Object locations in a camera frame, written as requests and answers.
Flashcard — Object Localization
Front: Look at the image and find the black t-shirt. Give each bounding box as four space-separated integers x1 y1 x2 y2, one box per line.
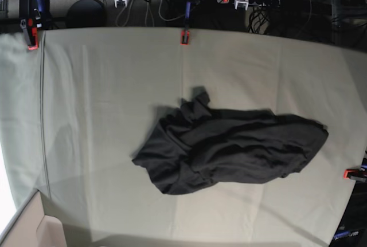
133 90 329 195

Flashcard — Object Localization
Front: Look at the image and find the black power strip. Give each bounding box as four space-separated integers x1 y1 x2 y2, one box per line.
216 0 281 9

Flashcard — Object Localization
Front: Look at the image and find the round black stool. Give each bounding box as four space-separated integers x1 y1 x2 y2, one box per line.
65 0 107 28

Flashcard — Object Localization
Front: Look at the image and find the middle black orange clamp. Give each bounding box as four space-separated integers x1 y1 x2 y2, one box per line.
180 1 191 45

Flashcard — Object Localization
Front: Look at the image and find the black orange clamp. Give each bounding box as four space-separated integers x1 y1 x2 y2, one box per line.
180 1 191 45
19 0 50 50
343 158 366 183

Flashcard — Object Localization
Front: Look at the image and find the left black orange clamp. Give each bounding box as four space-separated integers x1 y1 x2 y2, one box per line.
19 0 50 50

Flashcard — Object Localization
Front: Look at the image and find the right black orange clamp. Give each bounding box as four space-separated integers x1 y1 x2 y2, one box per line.
343 158 366 183

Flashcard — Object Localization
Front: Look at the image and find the cardboard box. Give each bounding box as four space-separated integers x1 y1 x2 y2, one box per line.
1 190 67 247

